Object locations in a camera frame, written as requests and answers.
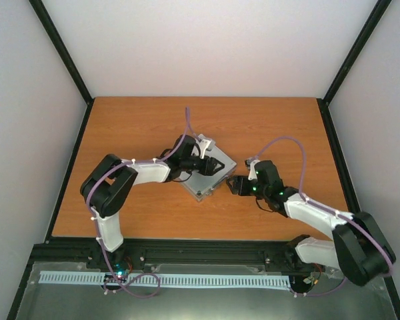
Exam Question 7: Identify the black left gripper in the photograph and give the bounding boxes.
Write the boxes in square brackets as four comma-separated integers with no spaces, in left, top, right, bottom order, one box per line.
[181,157,224,179]

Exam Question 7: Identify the white cable duct strip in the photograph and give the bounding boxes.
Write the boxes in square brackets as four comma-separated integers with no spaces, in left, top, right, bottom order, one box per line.
[38,271,291,290]

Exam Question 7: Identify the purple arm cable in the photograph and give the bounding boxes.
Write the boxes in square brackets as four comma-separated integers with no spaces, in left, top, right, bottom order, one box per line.
[85,107,195,297]
[250,136,395,294]

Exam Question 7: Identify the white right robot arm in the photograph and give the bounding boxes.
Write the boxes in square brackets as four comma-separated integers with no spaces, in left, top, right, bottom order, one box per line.
[226,160,396,287]

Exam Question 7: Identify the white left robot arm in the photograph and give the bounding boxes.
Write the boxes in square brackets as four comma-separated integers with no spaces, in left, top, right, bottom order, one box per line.
[80,135,229,269]

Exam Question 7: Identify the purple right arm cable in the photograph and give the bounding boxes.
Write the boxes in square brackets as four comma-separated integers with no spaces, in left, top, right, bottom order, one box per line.
[250,136,395,294]

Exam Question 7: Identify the black aluminium frame rail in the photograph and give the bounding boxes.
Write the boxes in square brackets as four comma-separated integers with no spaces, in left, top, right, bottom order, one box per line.
[50,237,387,271]

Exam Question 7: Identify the aluminium poker case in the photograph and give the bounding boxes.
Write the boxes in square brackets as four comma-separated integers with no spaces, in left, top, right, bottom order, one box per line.
[176,134,237,201]

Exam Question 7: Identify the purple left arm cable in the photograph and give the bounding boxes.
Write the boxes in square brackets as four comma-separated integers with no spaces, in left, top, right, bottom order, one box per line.
[85,107,195,297]

